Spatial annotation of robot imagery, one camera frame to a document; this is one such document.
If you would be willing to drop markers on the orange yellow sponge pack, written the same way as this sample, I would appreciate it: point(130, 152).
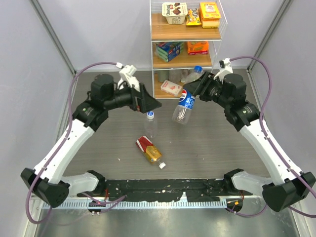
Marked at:
point(209, 14)

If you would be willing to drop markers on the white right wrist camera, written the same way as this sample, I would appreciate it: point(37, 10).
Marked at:
point(225, 69)

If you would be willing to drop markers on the white red tissue box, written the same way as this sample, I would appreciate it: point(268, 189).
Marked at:
point(171, 88)

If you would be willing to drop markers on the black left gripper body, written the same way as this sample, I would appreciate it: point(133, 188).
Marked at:
point(133, 101)

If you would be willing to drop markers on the white wire wooden shelf rack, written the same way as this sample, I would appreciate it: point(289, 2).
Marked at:
point(161, 31)

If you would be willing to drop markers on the slotted grey cable duct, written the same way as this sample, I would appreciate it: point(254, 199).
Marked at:
point(84, 203)

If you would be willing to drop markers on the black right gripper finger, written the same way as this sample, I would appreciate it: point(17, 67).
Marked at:
point(204, 78)
point(193, 87)

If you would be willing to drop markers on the pale green cup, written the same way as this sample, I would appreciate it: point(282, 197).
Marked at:
point(163, 75)

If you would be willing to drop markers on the clear plastic cup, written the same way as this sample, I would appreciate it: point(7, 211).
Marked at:
point(174, 76)

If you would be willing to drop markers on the clear Pepsi bottle blue label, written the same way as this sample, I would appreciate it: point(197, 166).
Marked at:
point(186, 102)

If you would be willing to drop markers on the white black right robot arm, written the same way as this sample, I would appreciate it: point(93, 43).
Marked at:
point(287, 183)

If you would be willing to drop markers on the amber drink bottle red label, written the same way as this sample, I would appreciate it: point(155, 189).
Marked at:
point(150, 151)

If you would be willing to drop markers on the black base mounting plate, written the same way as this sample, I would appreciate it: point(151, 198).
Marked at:
point(168, 190)

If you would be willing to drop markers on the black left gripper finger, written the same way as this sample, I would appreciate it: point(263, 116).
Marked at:
point(150, 104)
point(145, 94)

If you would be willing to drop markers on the orange cracker box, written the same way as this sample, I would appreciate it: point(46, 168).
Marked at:
point(197, 47)

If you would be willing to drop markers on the yellow candy bag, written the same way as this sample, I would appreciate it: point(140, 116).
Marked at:
point(193, 18)

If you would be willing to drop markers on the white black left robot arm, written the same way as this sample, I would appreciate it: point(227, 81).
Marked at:
point(46, 180)

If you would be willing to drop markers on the blue green box pack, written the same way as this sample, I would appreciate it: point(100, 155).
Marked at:
point(168, 50)

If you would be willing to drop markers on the white chocolate yogurt tub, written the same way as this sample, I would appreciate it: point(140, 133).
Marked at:
point(174, 12)

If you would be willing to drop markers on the small clear bottle blue cap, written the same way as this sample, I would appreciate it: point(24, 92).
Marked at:
point(151, 124)

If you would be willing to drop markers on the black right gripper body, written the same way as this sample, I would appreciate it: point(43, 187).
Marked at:
point(212, 90)

